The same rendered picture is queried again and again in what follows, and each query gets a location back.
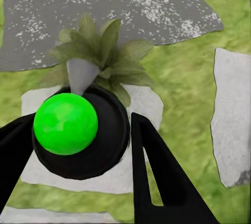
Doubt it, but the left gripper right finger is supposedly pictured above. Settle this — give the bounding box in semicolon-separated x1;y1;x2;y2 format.
130;113;219;224

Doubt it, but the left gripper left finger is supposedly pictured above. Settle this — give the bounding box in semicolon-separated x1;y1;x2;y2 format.
0;112;36;215

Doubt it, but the insectifuge atomizer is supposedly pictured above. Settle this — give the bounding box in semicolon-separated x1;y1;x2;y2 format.
31;58;131;181

